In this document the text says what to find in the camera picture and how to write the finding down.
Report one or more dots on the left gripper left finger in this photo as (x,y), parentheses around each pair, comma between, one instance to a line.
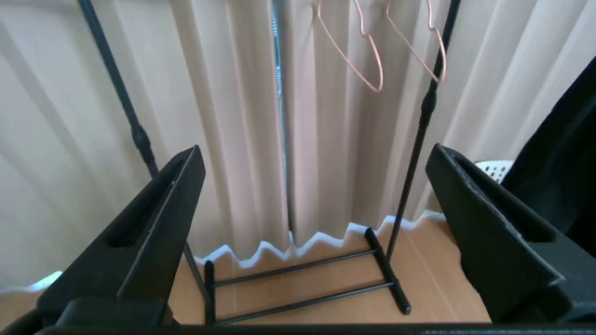
(102,279)

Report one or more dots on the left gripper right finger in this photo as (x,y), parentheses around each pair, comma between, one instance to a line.
(503,260)

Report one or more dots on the white laundry basket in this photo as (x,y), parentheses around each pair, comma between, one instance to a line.
(496,168)

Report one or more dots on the black clothes rack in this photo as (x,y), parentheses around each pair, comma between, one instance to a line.
(428,104)

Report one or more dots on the pink clothes hanger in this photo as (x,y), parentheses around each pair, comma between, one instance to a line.
(440,80)
(377,88)

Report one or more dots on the beige curtain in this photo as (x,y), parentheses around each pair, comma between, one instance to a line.
(209,116)

